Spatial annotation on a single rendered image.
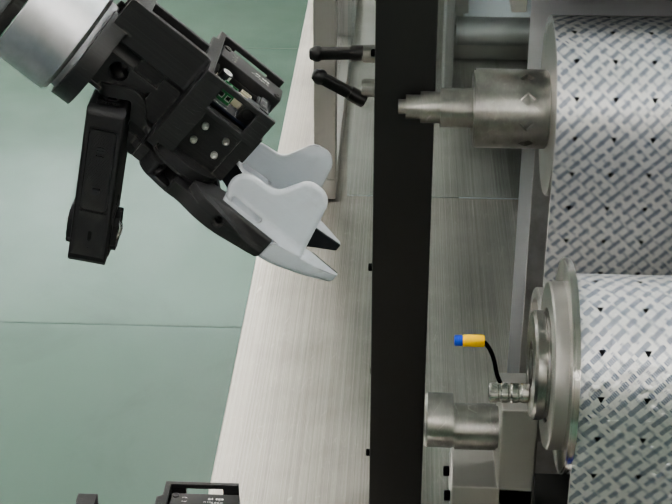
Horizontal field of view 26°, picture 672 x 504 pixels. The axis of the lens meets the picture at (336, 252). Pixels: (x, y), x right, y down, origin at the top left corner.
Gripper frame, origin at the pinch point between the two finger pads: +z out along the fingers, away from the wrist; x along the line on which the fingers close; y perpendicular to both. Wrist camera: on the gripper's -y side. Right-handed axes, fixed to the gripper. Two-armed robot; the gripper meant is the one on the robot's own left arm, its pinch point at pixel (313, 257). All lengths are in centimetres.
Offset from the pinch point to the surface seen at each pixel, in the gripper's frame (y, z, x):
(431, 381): -27, 35, 52
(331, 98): -24, 15, 97
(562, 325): 8.0, 14.6, -2.4
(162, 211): -140, 40, 271
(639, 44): 20.7, 13.5, 22.3
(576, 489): 0.8, 22.6, -5.8
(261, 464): -38, 22, 36
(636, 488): 3.5, 25.4, -5.8
